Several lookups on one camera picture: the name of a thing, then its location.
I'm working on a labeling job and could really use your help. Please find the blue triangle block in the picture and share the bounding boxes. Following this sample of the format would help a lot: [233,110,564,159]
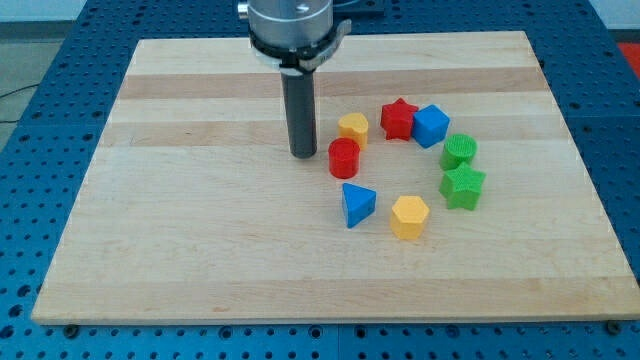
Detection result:
[342,183,377,228]

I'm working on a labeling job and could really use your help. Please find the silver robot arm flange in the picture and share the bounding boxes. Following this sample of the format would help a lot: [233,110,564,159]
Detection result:
[236,0,352,76]

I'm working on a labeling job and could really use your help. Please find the red cylinder block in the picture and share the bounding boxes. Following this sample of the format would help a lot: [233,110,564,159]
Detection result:
[328,138,360,179]

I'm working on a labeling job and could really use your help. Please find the yellow heart block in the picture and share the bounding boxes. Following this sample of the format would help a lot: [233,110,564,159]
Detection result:
[338,112,369,151]

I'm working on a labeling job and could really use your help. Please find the yellow hexagon block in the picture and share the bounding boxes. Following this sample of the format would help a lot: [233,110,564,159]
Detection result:
[390,195,430,240]

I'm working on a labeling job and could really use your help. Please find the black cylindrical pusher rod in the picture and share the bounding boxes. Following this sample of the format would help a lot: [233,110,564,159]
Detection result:
[281,68,317,159]

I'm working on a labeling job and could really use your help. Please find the red star block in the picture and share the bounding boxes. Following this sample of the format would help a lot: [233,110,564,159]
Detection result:
[380,98,419,141]

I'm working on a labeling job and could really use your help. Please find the blue cube block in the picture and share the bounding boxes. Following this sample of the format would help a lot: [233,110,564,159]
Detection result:
[411,105,450,148]

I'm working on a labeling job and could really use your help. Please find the wooden board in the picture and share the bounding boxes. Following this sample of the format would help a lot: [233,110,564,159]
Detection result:
[32,31,639,325]

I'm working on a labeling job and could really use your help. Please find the green star block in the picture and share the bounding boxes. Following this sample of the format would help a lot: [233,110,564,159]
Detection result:
[439,162,486,211]

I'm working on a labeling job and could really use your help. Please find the green cylinder block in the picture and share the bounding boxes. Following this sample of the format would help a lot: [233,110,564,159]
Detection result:
[439,134,478,170]

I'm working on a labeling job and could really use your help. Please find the black cable on floor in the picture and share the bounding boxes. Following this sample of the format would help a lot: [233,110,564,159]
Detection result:
[0,82,40,125]

